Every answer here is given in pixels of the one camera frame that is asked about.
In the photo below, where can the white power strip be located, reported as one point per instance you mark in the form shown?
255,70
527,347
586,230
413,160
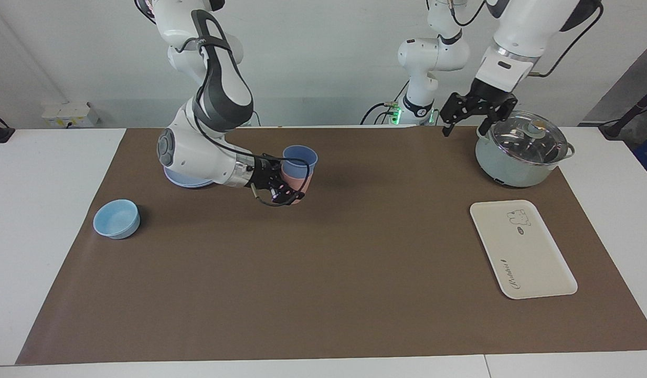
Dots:
66,113

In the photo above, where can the blue ribbed plastic cup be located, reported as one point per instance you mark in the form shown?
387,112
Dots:
299,156

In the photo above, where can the cream rectangular rabbit tray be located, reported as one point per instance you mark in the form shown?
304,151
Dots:
520,252

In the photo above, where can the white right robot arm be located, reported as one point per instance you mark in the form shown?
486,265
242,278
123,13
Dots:
218,100

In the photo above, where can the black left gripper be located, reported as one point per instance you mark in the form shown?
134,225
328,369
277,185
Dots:
491,93

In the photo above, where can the glass pot lid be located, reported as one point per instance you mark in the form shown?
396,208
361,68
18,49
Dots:
522,144

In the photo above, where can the brown table mat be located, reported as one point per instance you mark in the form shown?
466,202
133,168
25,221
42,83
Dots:
328,262

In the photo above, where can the pink plastic cup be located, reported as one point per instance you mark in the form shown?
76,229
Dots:
297,184

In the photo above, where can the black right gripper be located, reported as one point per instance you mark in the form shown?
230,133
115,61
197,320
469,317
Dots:
259,172

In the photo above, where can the light blue round plate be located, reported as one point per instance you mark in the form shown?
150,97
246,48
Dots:
189,182

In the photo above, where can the light blue bowl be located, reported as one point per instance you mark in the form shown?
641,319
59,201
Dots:
116,219

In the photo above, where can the pale green cooking pot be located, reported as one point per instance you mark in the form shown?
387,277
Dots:
507,170

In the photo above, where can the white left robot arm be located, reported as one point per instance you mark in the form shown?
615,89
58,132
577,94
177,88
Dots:
431,58

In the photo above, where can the black stand leg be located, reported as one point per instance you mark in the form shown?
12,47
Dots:
625,121

